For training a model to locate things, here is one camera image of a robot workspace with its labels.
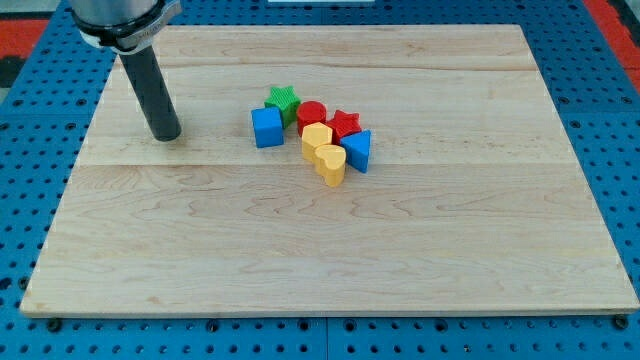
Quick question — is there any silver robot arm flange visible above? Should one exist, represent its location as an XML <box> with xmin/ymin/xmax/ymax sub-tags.
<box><xmin>69</xmin><ymin>0</ymin><xmax>182</xmax><ymax>55</ymax></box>

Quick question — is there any light wooden board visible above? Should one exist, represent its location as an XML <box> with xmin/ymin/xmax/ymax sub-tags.
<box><xmin>21</xmin><ymin>25</ymin><xmax>639</xmax><ymax>318</ymax></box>

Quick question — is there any yellow heart block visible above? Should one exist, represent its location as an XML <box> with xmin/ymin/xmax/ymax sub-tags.
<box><xmin>314</xmin><ymin>145</ymin><xmax>346</xmax><ymax>187</ymax></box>

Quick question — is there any yellow hexagon block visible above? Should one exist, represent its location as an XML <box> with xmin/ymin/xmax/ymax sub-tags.
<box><xmin>301</xmin><ymin>122</ymin><xmax>333</xmax><ymax>163</ymax></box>

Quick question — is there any blue triangle block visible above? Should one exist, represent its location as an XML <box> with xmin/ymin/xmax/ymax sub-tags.
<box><xmin>340</xmin><ymin>129</ymin><xmax>371</xmax><ymax>173</ymax></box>

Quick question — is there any red star block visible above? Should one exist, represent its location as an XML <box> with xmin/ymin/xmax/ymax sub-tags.
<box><xmin>326</xmin><ymin>110</ymin><xmax>362</xmax><ymax>145</ymax></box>

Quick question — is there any red cylinder block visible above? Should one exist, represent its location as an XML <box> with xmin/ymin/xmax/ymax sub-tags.
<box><xmin>296</xmin><ymin>101</ymin><xmax>327</xmax><ymax>136</ymax></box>

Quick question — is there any blue cube block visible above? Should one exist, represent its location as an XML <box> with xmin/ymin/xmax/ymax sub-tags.
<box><xmin>251</xmin><ymin>107</ymin><xmax>284</xmax><ymax>148</ymax></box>

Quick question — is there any green star block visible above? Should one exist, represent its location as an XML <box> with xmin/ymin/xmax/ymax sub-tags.
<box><xmin>264</xmin><ymin>86</ymin><xmax>301</xmax><ymax>129</ymax></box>

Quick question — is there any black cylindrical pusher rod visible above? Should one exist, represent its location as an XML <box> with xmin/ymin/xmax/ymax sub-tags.
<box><xmin>120</xmin><ymin>46</ymin><xmax>181</xmax><ymax>142</ymax></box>

